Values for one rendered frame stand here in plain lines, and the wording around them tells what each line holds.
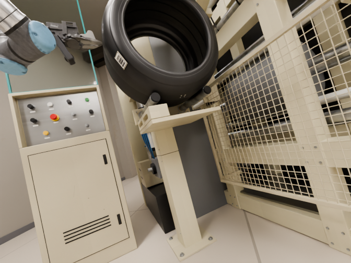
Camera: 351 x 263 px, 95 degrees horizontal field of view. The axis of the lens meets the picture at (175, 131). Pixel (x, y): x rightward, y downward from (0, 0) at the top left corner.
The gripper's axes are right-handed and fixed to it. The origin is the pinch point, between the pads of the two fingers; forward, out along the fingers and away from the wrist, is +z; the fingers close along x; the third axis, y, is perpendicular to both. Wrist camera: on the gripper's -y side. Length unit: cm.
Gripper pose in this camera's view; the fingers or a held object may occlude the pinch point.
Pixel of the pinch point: (100, 45)
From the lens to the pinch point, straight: 92.3
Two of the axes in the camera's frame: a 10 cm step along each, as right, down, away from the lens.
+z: 9.3, -1.1, 3.6
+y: -1.5, -9.8, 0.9
